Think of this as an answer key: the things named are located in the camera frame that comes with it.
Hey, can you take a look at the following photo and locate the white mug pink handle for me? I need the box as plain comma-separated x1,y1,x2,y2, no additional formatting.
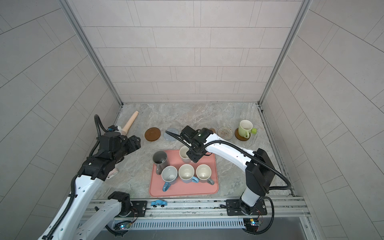
179,146,192,164

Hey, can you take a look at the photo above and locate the white multicolour woven coaster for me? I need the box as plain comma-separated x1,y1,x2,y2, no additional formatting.
217,127,233,140

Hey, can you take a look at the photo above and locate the teal handled mug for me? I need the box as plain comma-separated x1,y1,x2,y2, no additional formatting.
196,164,215,185

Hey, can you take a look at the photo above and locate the dark wooden coaster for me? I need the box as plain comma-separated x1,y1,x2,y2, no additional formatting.
235,128,250,142
145,127,161,142

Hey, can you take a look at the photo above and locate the green mug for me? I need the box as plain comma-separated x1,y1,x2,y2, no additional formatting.
238,120,258,139

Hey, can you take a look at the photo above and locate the blue woven coaster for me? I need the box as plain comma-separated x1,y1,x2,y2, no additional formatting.
164,128,180,142

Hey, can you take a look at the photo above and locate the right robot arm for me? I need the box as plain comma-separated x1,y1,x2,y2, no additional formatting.
165,126,292,215

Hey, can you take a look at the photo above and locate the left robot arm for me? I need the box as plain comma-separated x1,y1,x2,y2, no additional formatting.
40,112,141,240

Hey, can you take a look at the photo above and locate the beige wooden pestle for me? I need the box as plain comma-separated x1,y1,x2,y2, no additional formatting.
120,111,139,136

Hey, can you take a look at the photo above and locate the grey metal mug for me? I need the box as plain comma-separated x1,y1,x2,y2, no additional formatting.
153,151,170,175

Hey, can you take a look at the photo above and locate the pink silicone tray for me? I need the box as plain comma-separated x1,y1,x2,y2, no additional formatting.
149,155,219,198

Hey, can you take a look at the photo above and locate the blue toy car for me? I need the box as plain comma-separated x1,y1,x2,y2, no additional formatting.
151,200,168,208

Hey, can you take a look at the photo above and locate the left circuit board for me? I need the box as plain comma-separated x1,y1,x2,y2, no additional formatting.
114,221,131,231

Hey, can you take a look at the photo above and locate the circuit board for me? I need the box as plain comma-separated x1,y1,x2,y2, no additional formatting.
243,219,260,233
114,221,131,231

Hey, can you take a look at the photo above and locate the right circuit board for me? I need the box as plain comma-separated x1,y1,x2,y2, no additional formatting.
243,219,260,233

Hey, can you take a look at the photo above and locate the light blue handled mug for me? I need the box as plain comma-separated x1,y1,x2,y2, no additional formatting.
178,164,199,184

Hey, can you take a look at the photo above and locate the blue handled mug left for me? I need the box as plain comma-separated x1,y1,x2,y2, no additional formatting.
161,166,178,192

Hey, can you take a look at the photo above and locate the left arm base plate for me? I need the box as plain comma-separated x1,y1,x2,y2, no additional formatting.
118,201,147,219

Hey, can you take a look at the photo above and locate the aluminium rail frame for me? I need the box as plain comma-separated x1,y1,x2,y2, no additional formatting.
44,195,319,240

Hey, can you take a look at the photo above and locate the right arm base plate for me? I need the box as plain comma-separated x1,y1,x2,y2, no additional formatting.
225,200,268,216

